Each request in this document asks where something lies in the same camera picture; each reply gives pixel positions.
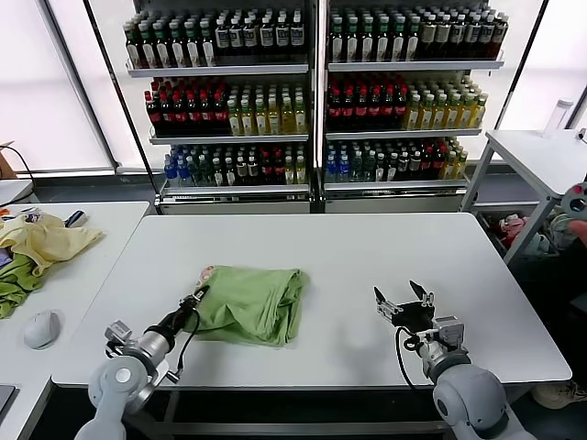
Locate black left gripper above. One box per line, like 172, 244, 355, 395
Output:
157, 285, 211, 340

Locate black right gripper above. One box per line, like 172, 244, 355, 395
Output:
372, 280, 439, 331

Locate light green printed t-shirt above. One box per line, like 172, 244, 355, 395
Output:
183, 264, 309, 347

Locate grey metal drink shelf unit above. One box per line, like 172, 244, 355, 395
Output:
123, 0, 320, 215
320, 0, 505, 215

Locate dark grey storage bin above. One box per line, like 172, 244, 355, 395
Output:
475, 209, 563, 265

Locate grey metal shelf board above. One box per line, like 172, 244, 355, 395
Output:
323, 180, 469, 193
127, 63, 309, 80
149, 133, 311, 147
325, 128, 482, 141
158, 182, 313, 203
327, 58, 504, 73

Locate pink red garment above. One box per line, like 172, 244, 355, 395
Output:
488, 215, 528, 248

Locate dark blue white device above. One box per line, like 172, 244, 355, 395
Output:
63, 209, 89, 229

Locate pale yellow crumpled garment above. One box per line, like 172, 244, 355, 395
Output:
0, 214, 105, 277

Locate white computer mouse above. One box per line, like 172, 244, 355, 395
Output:
22, 309, 63, 351

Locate pale whitish garment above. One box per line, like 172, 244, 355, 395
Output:
526, 213, 574, 256

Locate white sneaker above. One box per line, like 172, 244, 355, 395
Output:
531, 379, 587, 411

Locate yellow juice bottle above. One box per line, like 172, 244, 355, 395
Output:
280, 98, 294, 136
445, 93, 460, 131
458, 93, 472, 130
241, 99, 255, 137
407, 94, 422, 132
471, 93, 485, 130
266, 98, 282, 136
293, 97, 308, 135
227, 100, 243, 138
432, 93, 447, 131
420, 94, 434, 132
253, 99, 268, 137

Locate red cap cola bottle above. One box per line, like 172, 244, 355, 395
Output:
393, 89, 408, 132
381, 89, 395, 132
354, 89, 370, 133
185, 92, 201, 137
159, 92, 174, 138
172, 92, 187, 137
199, 92, 214, 137
341, 89, 356, 133
327, 89, 343, 133
212, 92, 227, 137
368, 89, 382, 133
145, 92, 161, 138

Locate bright green crumpled garment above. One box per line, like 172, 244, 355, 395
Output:
0, 254, 47, 321

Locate white side table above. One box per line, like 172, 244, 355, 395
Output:
460, 129, 587, 267

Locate grey item red dots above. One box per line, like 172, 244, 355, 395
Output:
562, 181, 587, 216

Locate thin black diagonal pole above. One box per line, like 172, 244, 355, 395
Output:
83, 0, 160, 203
493, 0, 549, 132

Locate brown cardboard box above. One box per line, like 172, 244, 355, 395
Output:
0, 140, 18, 181

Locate green cap tea bottle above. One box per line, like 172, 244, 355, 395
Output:
200, 21, 216, 69
185, 21, 202, 69
126, 25, 142, 71
329, 17, 346, 64
359, 17, 375, 64
170, 22, 186, 70
374, 17, 391, 63
140, 24, 157, 71
389, 17, 405, 63
344, 17, 360, 64
155, 23, 172, 70
404, 17, 421, 62

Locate dark bottle white label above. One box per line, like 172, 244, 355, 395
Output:
259, 16, 275, 59
229, 16, 245, 59
449, 16, 465, 61
493, 16, 508, 60
243, 16, 259, 59
289, 15, 305, 58
464, 16, 480, 61
273, 16, 290, 58
479, 16, 494, 61
215, 17, 231, 59

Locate dark bottle beige label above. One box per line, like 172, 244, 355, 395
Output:
420, 16, 437, 61
435, 16, 451, 61

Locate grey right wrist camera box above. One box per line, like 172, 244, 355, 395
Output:
433, 315, 464, 344

